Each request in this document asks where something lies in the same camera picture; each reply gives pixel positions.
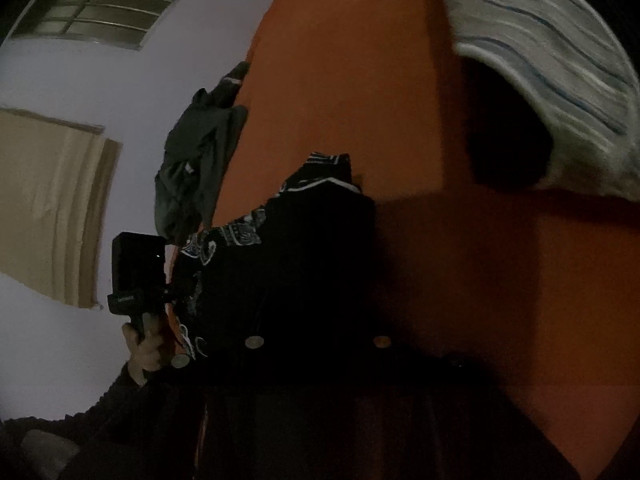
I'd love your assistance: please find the black patterned shirt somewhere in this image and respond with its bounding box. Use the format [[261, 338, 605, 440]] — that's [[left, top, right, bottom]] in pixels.
[[169, 150, 511, 480]]

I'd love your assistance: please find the person's left forearm dark sleeve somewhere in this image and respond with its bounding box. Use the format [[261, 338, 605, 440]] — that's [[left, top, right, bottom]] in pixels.
[[1, 363, 145, 479]]

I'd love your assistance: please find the person's left hand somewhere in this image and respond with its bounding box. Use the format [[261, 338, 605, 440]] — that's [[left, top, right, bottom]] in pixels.
[[122, 318, 164, 387]]

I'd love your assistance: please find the dark grey garment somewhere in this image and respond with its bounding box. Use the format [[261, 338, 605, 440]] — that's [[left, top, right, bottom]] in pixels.
[[154, 62, 250, 246]]

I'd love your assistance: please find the beige wooden door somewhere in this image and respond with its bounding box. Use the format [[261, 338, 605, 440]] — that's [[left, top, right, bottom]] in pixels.
[[1, 110, 120, 308]]

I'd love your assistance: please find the orange bed sheet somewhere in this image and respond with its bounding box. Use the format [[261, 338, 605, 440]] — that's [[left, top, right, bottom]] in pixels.
[[203, 0, 639, 479]]

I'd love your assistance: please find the window with metal bars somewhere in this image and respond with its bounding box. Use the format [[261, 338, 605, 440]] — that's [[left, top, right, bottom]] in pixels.
[[9, 0, 178, 50]]

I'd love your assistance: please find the grey striped blanket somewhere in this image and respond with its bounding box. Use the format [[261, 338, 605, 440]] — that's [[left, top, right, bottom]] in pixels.
[[445, 0, 639, 202]]

